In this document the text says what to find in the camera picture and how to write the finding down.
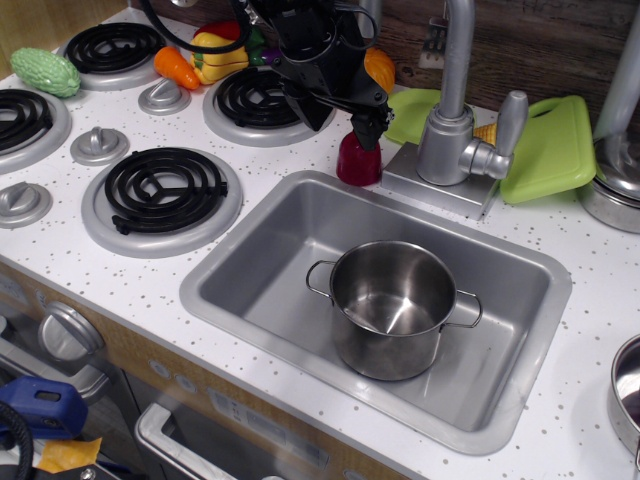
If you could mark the black left edge stove burner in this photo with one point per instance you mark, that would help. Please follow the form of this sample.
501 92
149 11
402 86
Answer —
33 126

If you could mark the steel pot right edge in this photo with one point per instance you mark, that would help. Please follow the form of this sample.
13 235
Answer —
612 196

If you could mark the silver stove knob upper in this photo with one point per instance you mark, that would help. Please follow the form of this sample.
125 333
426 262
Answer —
164 98

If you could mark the orange pumpkin toy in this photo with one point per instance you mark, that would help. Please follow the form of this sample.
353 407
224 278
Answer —
380 67

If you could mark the green bumpy gourd toy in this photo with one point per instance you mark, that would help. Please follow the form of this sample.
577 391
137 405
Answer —
46 71

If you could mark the black back right stove burner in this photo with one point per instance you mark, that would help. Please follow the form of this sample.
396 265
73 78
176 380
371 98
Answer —
248 107

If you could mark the silver stove knob lower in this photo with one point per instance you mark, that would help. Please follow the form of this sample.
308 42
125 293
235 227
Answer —
23 204

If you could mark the red sweet potato toy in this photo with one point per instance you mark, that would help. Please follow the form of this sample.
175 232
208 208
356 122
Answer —
357 166

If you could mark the orange carrot toy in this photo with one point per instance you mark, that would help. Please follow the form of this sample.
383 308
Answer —
170 64

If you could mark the green plastic cutting board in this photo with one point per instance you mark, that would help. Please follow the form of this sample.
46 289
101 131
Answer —
555 152

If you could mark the silver stove knob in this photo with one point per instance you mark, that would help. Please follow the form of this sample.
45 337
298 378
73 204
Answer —
164 98
99 146
23 204

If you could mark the silver oven door handle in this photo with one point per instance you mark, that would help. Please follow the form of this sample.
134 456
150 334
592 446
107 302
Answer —
149 434

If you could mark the yellow red bell pepper toy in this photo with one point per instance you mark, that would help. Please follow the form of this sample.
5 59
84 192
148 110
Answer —
210 68

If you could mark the stainless steel pot with handles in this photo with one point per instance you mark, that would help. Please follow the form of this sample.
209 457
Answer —
391 300

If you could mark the silver stove knob middle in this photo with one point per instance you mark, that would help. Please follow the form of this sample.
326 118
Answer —
99 146

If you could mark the black front stove burner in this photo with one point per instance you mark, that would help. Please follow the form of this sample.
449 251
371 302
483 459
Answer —
161 202

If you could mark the light green plastic plate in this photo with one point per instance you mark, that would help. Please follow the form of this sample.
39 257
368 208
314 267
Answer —
411 109

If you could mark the silver toy faucet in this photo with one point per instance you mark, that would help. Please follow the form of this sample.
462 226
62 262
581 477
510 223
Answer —
451 168

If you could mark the silver oven dial knob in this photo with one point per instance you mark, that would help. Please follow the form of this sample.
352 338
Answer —
66 335

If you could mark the yellow corn cob toy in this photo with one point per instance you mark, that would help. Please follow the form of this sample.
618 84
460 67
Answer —
486 133

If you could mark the blue clamp tool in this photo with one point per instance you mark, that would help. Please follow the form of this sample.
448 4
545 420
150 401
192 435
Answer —
51 409

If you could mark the steel bowl bottom right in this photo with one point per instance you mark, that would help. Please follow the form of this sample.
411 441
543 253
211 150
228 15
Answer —
623 397

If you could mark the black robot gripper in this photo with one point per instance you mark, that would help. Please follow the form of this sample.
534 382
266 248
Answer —
323 46

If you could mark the purple eggplant toy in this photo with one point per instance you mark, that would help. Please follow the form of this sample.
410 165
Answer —
269 54

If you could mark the black back left stove burner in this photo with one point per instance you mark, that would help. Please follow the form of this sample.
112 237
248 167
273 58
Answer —
114 56

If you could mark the silver metal spatula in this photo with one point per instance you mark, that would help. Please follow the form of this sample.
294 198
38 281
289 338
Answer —
433 50

